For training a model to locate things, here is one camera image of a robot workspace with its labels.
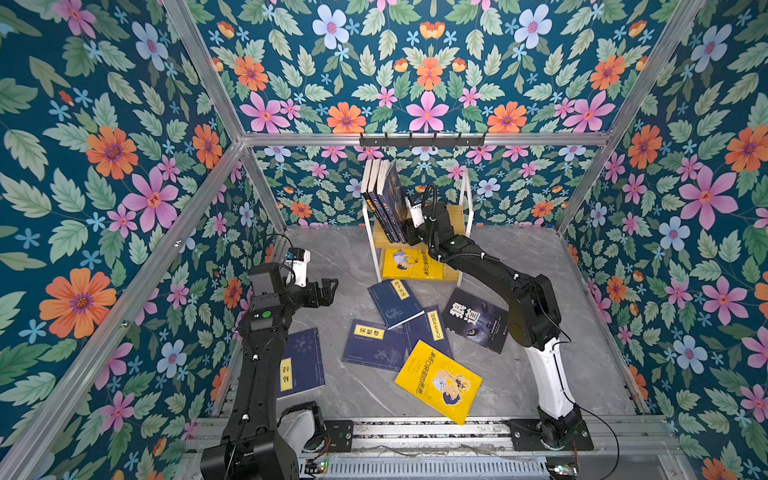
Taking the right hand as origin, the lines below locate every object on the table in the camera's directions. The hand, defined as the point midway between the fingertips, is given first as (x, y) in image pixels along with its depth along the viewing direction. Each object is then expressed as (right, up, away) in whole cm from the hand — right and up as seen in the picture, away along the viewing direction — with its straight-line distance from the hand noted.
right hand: (417, 213), depth 94 cm
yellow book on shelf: (-4, -16, +9) cm, 19 cm away
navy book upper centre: (-7, -29, +2) cm, 30 cm away
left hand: (-26, -20, -16) cm, 36 cm away
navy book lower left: (-14, -41, -5) cm, 43 cm away
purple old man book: (-8, +4, -12) cm, 15 cm away
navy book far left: (-34, -46, -10) cm, 58 cm away
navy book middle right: (+4, -36, -4) cm, 37 cm away
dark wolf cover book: (+19, -34, -1) cm, 39 cm away
